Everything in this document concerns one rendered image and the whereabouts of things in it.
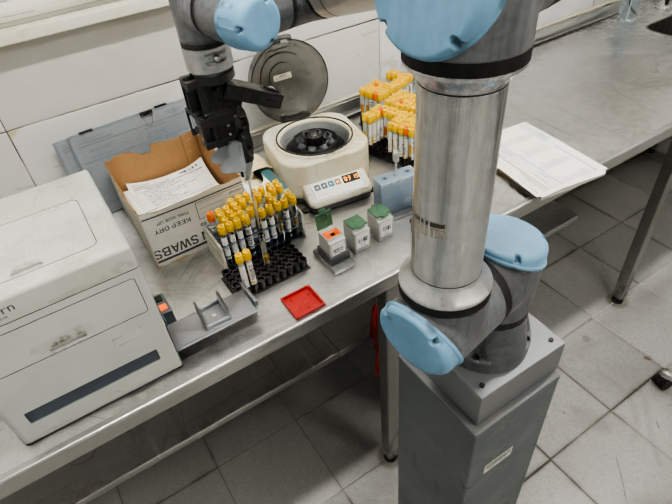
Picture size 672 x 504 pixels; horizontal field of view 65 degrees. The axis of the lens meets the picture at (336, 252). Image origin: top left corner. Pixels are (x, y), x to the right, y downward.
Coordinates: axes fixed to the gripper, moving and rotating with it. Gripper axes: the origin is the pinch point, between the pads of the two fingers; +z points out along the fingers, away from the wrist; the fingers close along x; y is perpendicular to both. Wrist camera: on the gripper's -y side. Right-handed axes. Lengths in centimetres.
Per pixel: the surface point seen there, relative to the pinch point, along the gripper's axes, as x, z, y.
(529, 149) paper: 2, 25, -78
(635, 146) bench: 17, 27, -103
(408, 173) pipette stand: 0.7, 16.1, -38.1
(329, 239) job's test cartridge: 6.8, 18.5, -12.0
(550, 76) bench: -27, 26, -121
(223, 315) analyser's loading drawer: 9.2, 22.2, 14.2
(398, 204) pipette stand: 1.2, 23.2, -34.7
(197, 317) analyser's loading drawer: 6.6, 22.2, 18.6
